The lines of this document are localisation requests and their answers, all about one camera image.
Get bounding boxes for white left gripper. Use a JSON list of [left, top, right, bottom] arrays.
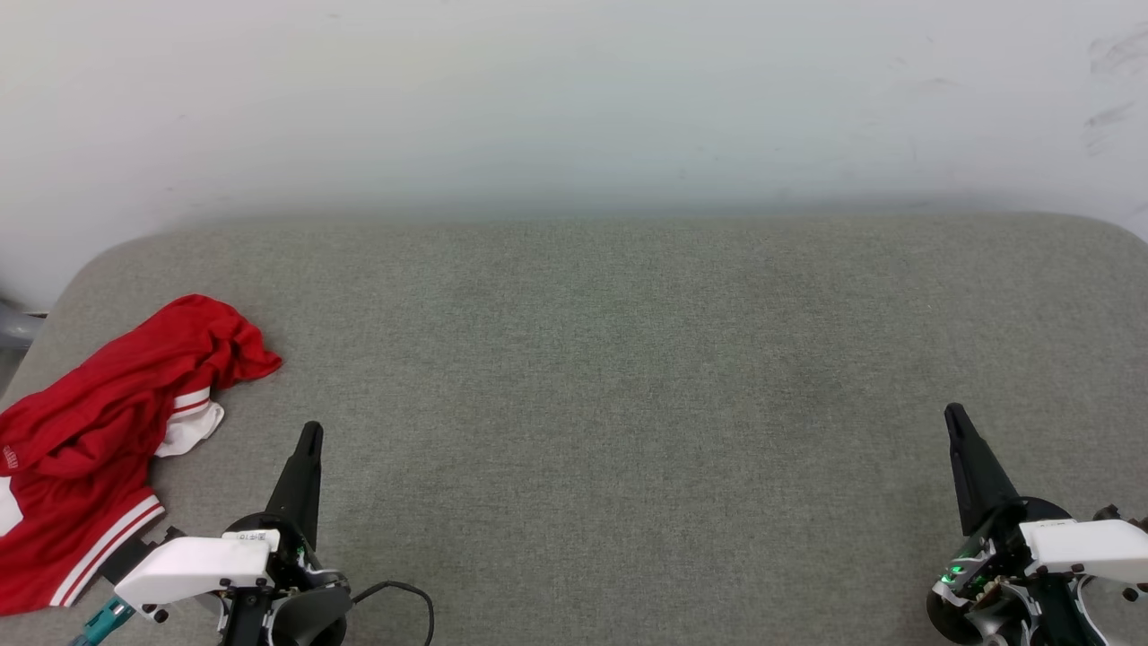
[[115, 422, 352, 622]]

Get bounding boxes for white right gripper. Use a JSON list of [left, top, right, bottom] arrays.
[[931, 403, 1148, 604]]

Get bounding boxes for red shirt white striped sleeves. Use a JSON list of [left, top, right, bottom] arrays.
[[0, 294, 283, 617]]

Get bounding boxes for grey round pipe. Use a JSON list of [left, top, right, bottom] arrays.
[[0, 301, 46, 351]]

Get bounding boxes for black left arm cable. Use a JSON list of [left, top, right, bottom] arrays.
[[350, 581, 437, 646]]

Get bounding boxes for teal left camera connector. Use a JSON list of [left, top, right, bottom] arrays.
[[70, 597, 137, 646]]

